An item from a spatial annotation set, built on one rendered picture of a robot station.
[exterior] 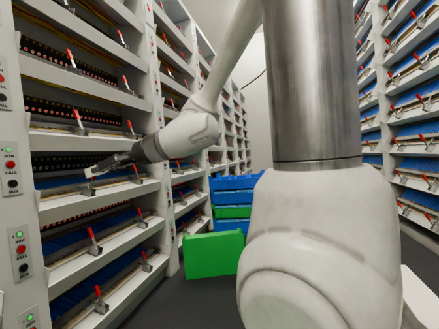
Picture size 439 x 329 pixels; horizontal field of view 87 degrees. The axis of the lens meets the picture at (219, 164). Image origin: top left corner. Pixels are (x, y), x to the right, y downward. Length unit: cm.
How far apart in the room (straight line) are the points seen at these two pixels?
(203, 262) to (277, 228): 99
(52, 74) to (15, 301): 57
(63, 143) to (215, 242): 77
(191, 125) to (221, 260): 79
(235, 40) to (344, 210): 46
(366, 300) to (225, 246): 99
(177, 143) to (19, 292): 49
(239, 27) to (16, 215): 65
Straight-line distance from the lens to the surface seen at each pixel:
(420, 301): 63
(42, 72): 81
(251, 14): 57
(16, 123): 72
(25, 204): 71
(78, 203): 80
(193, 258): 121
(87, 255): 89
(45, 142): 76
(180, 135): 60
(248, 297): 25
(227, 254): 121
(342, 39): 29
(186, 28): 211
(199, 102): 73
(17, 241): 71
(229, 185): 126
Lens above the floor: 58
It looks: 2 degrees down
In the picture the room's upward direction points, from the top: 6 degrees counter-clockwise
